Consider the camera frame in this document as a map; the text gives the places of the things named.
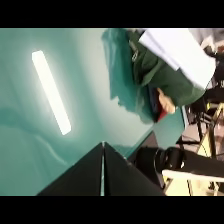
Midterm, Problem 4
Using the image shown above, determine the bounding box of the blue garment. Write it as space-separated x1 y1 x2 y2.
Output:
147 84 162 122

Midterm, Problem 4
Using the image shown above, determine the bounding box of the pale orange garment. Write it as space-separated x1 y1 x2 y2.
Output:
156 87 177 115

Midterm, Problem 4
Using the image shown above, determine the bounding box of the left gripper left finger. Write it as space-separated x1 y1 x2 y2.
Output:
37 142 104 197

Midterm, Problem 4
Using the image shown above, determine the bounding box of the dark green garment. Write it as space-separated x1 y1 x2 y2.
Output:
127 29 206 108

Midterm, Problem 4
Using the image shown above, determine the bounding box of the red garment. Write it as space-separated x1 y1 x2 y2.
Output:
155 109 170 123

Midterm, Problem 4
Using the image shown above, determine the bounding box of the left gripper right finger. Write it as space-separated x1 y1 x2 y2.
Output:
103 142 165 197

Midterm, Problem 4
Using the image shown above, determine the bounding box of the white garment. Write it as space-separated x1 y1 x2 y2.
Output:
138 28 217 91

